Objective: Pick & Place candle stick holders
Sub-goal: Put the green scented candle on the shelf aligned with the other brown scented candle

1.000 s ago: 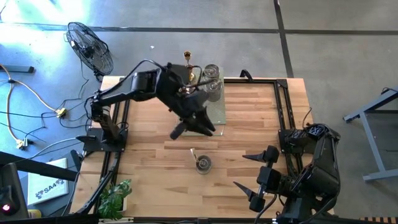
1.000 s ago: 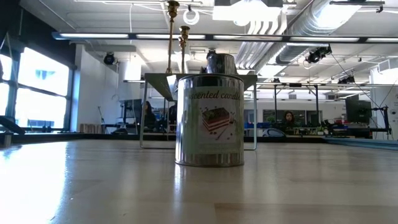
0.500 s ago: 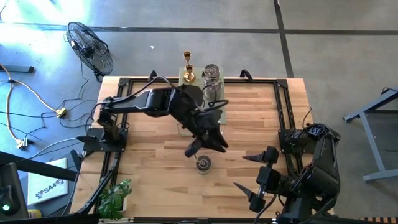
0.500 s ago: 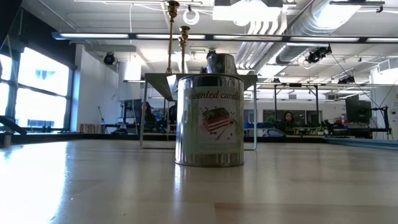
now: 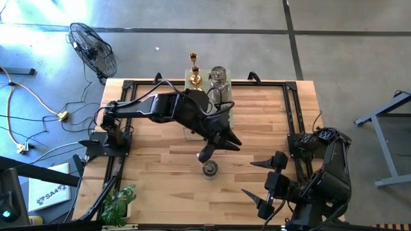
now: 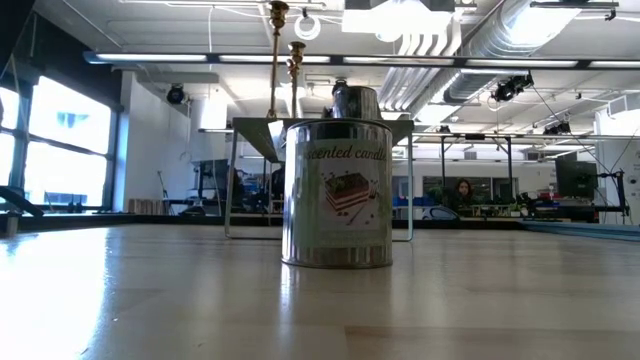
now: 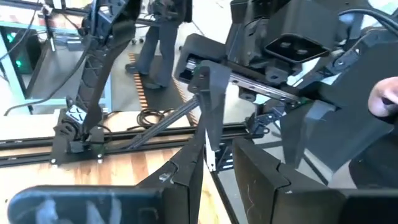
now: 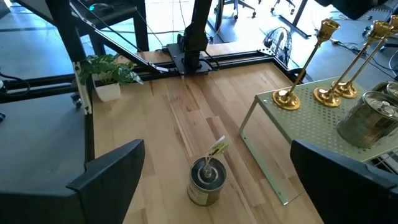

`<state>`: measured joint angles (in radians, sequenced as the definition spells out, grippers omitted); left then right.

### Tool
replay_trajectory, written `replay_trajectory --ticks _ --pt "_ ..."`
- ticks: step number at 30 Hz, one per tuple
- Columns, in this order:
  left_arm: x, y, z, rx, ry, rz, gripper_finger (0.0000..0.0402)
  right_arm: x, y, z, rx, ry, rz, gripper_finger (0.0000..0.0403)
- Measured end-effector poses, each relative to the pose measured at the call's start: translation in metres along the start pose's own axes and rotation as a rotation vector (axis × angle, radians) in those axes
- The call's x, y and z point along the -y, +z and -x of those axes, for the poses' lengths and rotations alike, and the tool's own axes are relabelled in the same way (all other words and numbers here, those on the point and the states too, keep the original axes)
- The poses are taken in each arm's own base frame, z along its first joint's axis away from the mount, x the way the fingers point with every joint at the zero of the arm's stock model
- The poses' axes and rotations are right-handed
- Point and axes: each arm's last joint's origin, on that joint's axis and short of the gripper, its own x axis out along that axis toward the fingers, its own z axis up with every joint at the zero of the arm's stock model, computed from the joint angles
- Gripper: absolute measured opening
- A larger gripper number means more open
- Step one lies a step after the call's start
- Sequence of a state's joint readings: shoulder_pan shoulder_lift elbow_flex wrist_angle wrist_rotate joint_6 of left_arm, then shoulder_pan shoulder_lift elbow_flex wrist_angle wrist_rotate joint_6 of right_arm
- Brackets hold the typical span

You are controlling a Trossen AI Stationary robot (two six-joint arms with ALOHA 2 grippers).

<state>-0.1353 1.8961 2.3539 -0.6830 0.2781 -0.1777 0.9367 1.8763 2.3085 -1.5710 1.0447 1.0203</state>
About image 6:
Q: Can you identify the candle tin with cake label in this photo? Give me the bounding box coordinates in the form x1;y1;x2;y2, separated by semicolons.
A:
281;117;394;270

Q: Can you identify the candle tin with flower label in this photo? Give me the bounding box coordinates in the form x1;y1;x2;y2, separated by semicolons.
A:
322;77;385;121

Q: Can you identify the person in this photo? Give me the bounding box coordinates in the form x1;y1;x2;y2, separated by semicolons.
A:
446;177;477;217

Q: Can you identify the black round ceiling spotlight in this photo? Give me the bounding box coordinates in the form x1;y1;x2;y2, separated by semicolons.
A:
165;83;187;106

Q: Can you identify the wooden slatted pallet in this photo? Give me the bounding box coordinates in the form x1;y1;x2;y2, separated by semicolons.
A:
127;197;167;216

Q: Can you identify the long ceiling light strip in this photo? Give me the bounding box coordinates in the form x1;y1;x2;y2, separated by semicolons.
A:
82;49;640;71

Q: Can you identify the black computer monitor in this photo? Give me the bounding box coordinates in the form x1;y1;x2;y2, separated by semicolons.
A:
554;151;600;200

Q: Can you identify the white hanging ring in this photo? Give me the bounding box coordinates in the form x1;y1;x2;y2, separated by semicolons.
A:
293;13;323;42

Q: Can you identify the black ceiling camera rig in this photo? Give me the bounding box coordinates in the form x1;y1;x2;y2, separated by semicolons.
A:
542;119;574;136
489;71;535;104

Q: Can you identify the silver ventilation duct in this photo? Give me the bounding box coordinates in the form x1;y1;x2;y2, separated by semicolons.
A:
377;0;584;119

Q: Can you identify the grey-blue desk frame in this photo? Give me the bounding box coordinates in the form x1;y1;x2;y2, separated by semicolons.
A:
519;219;640;244

